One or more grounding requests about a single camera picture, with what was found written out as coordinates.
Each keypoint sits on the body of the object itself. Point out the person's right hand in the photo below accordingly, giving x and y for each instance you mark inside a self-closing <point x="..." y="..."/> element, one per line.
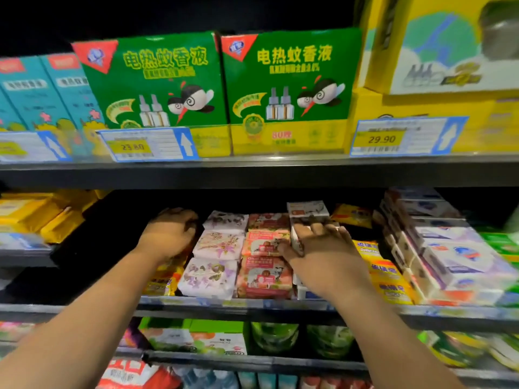
<point x="324" y="263"/>

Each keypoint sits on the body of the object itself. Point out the person's left hand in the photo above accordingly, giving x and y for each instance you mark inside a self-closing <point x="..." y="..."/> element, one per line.
<point x="166" y="236"/>

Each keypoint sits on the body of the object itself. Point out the yellow soap packet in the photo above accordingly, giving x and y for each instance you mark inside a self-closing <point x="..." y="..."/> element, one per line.
<point x="165" y="285"/>
<point x="174" y="265"/>

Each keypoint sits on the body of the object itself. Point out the stack of white orange soap boxes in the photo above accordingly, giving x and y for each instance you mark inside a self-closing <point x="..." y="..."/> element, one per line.
<point x="308" y="210"/>

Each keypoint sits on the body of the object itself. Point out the stack of floral soap boxes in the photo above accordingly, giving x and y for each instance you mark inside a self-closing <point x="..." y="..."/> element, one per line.
<point x="211" y="275"/>

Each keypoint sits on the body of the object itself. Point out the stack of pink soap boxes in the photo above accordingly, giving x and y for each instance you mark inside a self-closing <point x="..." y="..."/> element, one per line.
<point x="263" y="275"/>

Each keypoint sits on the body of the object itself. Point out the stack of yellow soap boxes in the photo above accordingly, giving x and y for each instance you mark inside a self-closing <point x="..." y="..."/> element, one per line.
<point x="389" y="283"/>

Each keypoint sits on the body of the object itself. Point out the stack of white purple soap boxes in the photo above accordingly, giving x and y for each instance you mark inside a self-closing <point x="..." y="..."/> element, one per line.
<point x="454" y="263"/>

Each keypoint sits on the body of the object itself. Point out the stack of yellow soap cartons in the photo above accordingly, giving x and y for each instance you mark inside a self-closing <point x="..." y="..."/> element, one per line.
<point x="32" y="213"/>

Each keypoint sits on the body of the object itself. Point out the stack of green soap boxes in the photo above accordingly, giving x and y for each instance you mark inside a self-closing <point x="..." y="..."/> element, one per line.
<point x="503" y="243"/>

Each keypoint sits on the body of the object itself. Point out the person's right forearm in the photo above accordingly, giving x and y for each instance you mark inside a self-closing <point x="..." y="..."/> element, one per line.
<point x="397" y="336"/>

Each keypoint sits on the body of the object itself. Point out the person's left forearm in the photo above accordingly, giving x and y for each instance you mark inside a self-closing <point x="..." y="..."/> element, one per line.
<point x="81" y="328"/>

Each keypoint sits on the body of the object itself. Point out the white blue price tag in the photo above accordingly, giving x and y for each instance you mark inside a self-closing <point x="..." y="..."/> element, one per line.
<point x="146" y="145"/>
<point x="405" y="137"/>
<point x="32" y="147"/>

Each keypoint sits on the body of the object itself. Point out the green white carton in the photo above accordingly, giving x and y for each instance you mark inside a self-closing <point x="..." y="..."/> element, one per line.
<point x="166" y="334"/>
<point x="219" y="338"/>

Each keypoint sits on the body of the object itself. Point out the row of red tubes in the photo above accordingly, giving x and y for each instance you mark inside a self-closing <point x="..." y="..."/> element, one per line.
<point x="336" y="383"/>

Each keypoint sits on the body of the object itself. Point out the red white packet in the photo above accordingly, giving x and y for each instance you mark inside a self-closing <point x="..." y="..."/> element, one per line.
<point x="134" y="374"/>

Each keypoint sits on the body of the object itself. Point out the white blue price strip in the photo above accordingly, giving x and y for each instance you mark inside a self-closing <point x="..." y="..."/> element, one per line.
<point x="24" y="240"/>

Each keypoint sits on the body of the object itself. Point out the row of blue white tubes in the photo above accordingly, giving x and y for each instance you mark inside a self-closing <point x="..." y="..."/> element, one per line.
<point x="235" y="379"/>

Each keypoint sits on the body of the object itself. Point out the green box mosquito print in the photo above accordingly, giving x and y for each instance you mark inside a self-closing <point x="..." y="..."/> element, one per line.
<point x="292" y="77"/>
<point x="154" y="77"/>

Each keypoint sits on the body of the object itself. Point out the teal box yellow cartoon print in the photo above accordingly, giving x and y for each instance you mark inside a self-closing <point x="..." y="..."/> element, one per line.
<point x="77" y="89"/>

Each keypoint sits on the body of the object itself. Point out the row of pink orange packets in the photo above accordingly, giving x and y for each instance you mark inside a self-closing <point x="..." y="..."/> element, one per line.
<point x="16" y="330"/>

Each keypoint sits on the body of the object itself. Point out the flat yellow box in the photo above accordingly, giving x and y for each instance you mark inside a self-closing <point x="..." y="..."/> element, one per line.
<point x="486" y="121"/>

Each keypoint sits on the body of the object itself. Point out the large yellow box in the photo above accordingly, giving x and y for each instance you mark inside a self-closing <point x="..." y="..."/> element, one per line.
<point x="422" y="44"/>

